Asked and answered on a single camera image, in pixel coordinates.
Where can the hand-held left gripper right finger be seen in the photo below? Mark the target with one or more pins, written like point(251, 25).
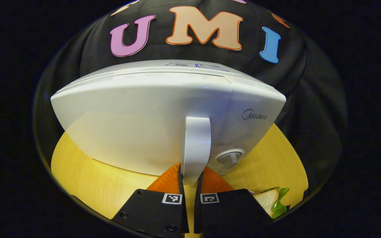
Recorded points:
point(227, 215)

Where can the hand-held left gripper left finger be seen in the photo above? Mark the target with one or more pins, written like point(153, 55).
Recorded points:
point(154, 215)

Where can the lettuce sandwich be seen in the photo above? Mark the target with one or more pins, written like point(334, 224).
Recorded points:
point(268, 200)

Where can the white microwave oven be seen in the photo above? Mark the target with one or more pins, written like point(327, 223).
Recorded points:
point(137, 115)

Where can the black backdrop cloth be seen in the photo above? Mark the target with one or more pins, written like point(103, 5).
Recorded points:
point(309, 86)

